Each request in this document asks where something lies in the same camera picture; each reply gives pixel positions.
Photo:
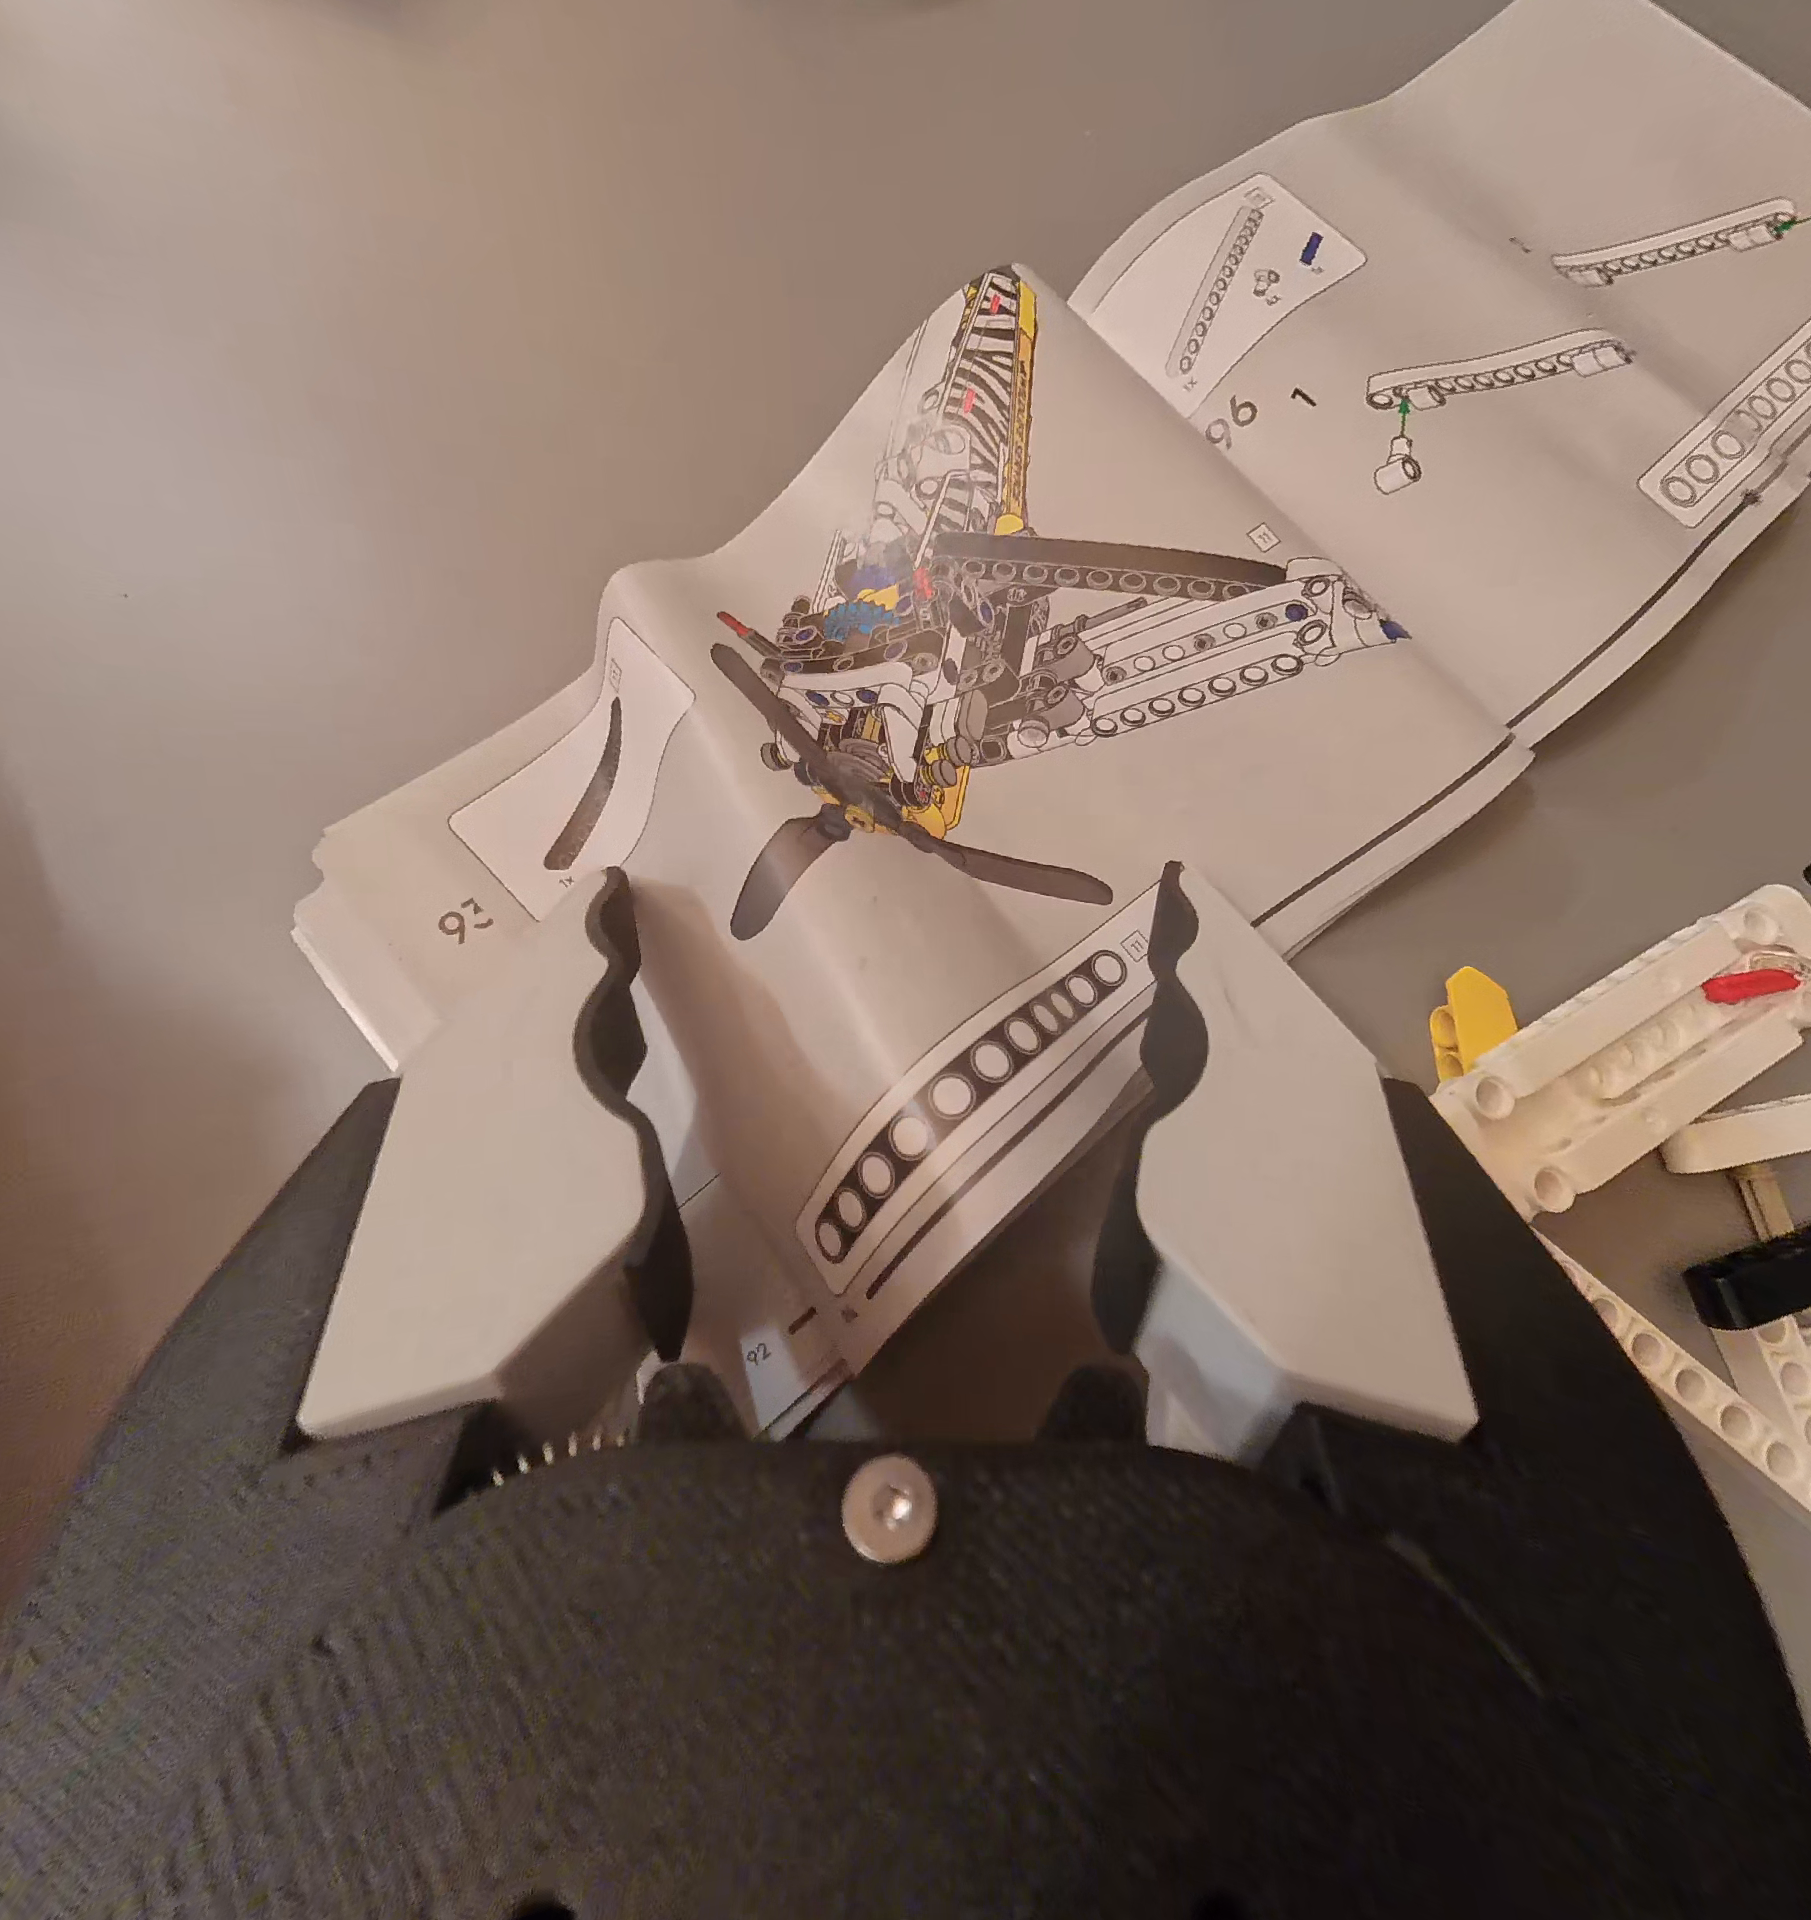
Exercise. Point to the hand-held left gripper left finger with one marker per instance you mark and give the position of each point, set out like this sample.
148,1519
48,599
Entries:
470,1200

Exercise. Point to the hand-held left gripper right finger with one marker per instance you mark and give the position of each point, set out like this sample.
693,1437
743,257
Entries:
1297,1200

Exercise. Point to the lego instruction booklet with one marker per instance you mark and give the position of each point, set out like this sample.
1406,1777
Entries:
1444,166

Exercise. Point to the yellow lego piece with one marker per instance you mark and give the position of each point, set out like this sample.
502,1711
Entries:
1476,1008

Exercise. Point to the white lego wing assembly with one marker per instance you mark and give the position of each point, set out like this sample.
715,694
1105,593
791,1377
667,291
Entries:
1594,1050

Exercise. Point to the long white lego beam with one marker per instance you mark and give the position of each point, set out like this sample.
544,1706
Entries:
1730,1409

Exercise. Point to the white curved lego panel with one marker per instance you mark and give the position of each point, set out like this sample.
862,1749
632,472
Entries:
1777,1134

